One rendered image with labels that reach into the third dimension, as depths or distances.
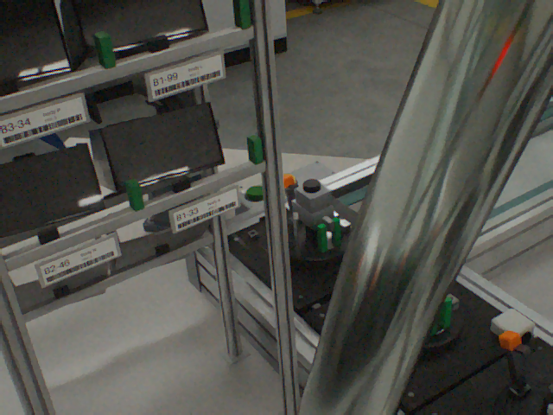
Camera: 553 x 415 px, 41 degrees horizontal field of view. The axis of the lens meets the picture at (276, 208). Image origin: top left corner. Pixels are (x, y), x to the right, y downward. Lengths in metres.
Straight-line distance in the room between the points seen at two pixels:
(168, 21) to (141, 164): 0.16
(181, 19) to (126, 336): 0.68
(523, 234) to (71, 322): 0.83
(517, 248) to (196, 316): 0.59
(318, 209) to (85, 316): 0.47
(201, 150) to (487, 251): 0.66
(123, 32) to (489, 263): 0.83
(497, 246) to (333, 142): 2.35
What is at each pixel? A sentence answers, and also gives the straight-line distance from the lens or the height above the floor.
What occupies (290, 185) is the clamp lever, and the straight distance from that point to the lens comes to 1.27.
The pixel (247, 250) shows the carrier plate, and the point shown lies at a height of 0.97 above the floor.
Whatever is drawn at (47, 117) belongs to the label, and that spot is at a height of 1.44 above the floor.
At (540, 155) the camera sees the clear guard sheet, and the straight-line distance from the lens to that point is 1.36.
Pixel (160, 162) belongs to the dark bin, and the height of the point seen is 1.32.
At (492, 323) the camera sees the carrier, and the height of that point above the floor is 0.98.
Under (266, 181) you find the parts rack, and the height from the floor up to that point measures 1.28.
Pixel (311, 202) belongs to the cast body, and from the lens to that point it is 1.19.
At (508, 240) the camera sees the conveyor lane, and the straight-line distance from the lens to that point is 1.38.
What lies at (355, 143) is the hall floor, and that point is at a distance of 3.61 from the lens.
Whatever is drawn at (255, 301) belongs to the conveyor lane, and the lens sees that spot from 1.19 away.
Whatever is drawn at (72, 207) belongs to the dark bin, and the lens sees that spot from 0.81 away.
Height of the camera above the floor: 1.73
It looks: 33 degrees down
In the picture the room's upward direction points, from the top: 5 degrees counter-clockwise
